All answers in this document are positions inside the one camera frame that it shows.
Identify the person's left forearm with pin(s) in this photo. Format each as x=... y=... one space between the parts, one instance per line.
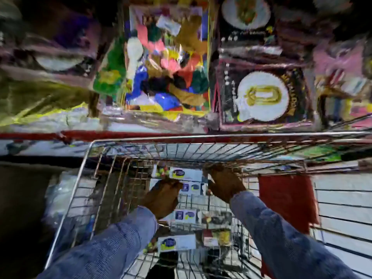
x=113 y=246

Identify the person's right forearm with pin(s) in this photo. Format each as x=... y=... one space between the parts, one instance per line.
x=279 y=241

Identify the yellow item clear packet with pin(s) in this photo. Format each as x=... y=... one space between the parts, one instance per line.
x=219 y=238

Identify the red cart seat flap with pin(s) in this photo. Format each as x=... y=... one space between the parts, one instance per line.
x=286 y=200

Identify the person's left fingers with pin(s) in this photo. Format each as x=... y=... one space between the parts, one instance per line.
x=170 y=185

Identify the black packet gold numeral plate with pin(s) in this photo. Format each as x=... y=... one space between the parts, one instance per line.
x=263 y=95

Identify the red shelf edge strip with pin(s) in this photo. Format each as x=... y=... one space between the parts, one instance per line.
x=58 y=135

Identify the large bag of colourful balloons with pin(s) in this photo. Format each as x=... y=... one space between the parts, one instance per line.
x=167 y=63

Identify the dark clear party packet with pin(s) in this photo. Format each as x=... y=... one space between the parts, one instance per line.
x=218 y=218

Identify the purple dark party packet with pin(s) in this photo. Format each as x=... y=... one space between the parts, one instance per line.
x=58 y=34

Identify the green party packet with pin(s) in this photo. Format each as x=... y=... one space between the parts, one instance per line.
x=112 y=72

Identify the pink party packet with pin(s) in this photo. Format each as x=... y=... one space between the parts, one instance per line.
x=343 y=81

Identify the person's right fingers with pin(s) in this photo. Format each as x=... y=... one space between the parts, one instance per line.
x=216 y=171

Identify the person's right hand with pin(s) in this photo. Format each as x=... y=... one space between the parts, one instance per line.
x=226 y=184

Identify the clear plastic bag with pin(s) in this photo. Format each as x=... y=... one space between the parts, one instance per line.
x=62 y=194

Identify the person's left hand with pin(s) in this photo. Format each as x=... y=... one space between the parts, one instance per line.
x=161 y=199

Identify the yellow green foil packet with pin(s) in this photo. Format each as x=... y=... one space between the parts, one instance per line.
x=37 y=98

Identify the black packet colourful plate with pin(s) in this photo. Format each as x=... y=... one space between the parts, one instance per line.
x=247 y=14

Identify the white label balloon packet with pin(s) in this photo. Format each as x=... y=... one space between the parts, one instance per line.
x=186 y=216
x=178 y=243
x=191 y=187
x=187 y=174

